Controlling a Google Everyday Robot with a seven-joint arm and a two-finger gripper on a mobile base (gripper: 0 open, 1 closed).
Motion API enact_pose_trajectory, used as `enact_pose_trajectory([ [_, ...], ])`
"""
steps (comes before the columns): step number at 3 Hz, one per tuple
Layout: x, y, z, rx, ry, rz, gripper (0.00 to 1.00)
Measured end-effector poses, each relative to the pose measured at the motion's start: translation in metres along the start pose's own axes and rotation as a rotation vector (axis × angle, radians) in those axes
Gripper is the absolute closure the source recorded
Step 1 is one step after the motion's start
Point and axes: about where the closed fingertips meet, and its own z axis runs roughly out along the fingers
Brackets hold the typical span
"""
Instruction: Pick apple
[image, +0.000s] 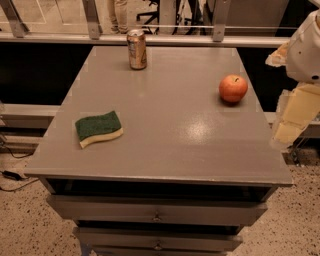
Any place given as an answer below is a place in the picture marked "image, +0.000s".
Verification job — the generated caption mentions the black office chair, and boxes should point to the black office chair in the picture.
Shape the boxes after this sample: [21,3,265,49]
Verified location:
[136,0,160,34]

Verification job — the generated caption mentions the lower grey drawer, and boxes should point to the lower grey drawer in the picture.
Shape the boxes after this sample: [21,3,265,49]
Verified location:
[74,228,242,251]

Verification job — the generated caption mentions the metal railing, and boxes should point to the metal railing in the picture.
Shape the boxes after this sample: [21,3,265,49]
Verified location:
[0,0,289,48]

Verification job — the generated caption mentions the green and yellow sponge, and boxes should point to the green and yellow sponge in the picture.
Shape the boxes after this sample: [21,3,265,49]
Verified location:
[75,111,124,149]

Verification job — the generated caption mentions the red apple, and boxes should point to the red apple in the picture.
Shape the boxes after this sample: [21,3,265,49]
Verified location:
[219,74,248,103]

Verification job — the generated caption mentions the black power adapter with cable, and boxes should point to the black power adapter with cable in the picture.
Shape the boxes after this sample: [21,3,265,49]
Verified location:
[0,170,37,193]

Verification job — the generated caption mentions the grey drawer cabinet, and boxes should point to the grey drawer cabinet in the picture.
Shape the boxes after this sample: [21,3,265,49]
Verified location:
[26,46,292,256]

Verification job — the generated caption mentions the grey drawer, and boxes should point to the grey drawer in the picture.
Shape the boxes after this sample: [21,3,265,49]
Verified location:
[74,228,242,251]
[47,195,267,226]

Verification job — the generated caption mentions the upper grey drawer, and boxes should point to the upper grey drawer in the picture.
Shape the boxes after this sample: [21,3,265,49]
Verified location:
[47,195,267,226]

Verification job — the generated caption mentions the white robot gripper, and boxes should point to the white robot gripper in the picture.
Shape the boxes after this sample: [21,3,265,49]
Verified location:
[265,11,320,150]

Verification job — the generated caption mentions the gold soda can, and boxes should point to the gold soda can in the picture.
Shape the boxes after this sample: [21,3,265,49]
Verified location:
[127,29,147,70]

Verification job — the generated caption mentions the person legs in background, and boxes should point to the person legs in background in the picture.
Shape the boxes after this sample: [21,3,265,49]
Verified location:
[107,0,128,34]

